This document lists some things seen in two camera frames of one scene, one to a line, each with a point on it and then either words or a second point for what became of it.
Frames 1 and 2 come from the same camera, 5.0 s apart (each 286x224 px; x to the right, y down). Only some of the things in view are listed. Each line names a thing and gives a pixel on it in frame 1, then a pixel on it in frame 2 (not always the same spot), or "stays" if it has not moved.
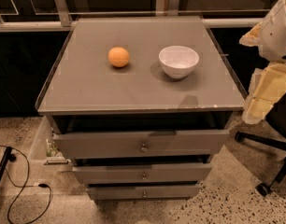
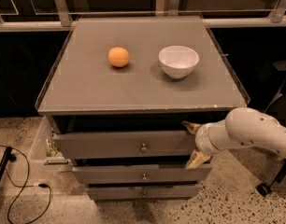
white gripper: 278,35 → 203,141
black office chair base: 279,119 stays
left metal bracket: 61,5 stays
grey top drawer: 140,144 stays
